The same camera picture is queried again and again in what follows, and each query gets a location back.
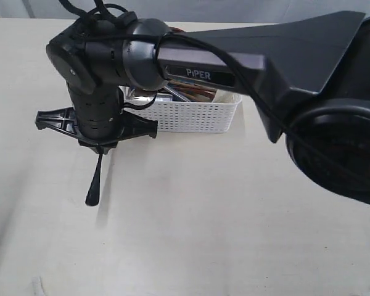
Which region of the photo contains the brown wooden chopstick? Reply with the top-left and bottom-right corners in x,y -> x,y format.
167,81 -> 217,103

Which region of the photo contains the silver metal fork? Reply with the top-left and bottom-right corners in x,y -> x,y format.
85,153 -> 103,207

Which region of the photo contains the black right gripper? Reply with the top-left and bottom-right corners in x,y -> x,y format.
35,107 -> 158,154

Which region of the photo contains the white plastic woven basket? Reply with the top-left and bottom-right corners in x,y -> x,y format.
121,86 -> 242,133

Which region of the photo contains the steel metal cup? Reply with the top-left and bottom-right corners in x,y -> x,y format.
125,88 -> 174,106

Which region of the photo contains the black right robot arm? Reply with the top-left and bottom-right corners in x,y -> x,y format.
35,4 -> 370,205

